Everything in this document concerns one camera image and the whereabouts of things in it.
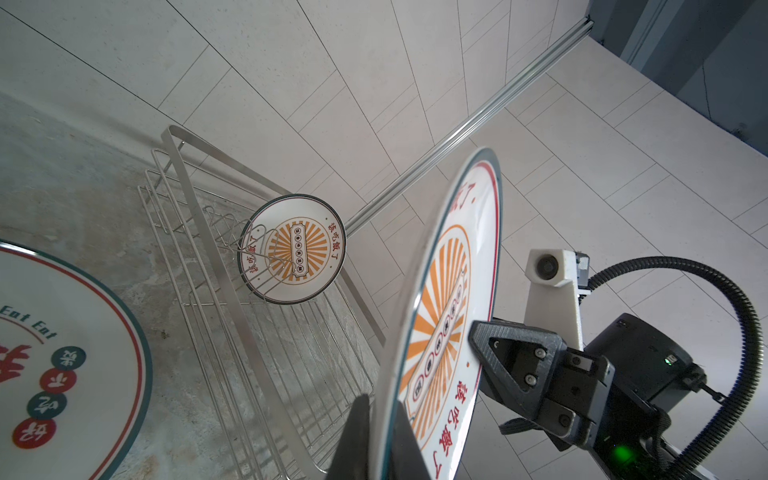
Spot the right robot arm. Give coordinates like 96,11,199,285
468,314,707,479

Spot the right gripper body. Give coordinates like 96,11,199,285
498,350,615,450

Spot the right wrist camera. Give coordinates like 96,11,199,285
524,249,590,350

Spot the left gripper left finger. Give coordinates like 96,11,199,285
325,394,370,480

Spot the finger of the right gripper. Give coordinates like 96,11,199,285
468,320,567,420

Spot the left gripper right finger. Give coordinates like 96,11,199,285
391,416,430,480

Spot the white red-pattern plate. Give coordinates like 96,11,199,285
368,147,503,479

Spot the wire dish rack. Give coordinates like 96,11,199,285
139,125,379,479

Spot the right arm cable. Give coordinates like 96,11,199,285
587,256,764,480

